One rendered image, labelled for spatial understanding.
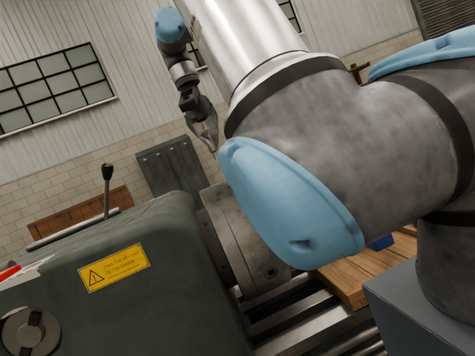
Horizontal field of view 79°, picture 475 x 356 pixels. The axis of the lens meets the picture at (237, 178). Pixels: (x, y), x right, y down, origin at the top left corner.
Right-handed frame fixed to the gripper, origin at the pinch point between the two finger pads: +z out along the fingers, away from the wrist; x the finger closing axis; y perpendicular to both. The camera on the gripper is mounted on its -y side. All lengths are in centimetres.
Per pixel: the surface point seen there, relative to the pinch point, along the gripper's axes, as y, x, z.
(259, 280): -17.3, 0.1, 34.6
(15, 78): 506, 414, -373
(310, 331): -16, -6, 50
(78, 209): 530, 420, -60
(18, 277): -39, 32, 12
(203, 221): -12.5, 7.8, 18.0
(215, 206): -15.7, 3.0, 15.5
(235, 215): -17.4, -0.8, 18.9
